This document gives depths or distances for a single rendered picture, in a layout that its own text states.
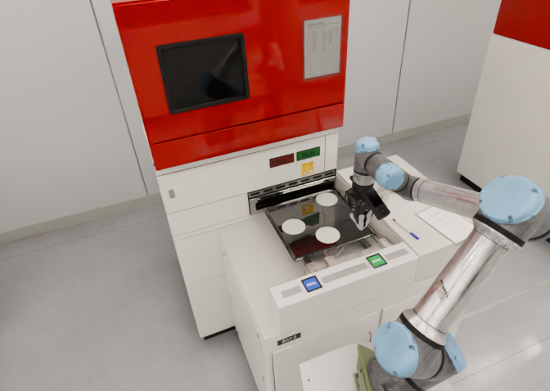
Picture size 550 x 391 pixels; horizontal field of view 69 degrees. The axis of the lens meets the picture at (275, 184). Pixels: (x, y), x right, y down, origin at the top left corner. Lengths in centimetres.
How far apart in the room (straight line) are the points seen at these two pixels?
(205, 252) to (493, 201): 133
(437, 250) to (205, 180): 95
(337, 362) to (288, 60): 106
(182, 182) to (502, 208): 117
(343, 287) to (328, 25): 94
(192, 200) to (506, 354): 185
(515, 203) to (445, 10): 318
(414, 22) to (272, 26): 248
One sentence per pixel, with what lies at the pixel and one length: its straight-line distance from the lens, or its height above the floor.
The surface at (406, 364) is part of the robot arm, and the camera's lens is 101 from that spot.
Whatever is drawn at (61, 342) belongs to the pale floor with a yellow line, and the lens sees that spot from 280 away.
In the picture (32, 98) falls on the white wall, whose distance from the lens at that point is 311.
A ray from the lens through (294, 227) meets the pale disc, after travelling 171.
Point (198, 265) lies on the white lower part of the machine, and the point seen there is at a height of 63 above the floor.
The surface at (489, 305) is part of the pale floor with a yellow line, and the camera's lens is 280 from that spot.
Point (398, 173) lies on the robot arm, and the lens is 121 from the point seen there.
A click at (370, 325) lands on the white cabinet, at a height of 66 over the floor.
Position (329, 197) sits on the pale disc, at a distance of 187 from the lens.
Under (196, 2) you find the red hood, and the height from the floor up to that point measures 179.
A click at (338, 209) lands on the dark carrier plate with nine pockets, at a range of 181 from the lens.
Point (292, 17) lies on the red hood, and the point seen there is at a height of 170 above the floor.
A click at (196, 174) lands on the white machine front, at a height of 114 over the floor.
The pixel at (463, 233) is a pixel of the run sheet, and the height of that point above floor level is 97.
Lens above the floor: 204
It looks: 35 degrees down
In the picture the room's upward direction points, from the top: 4 degrees counter-clockwise
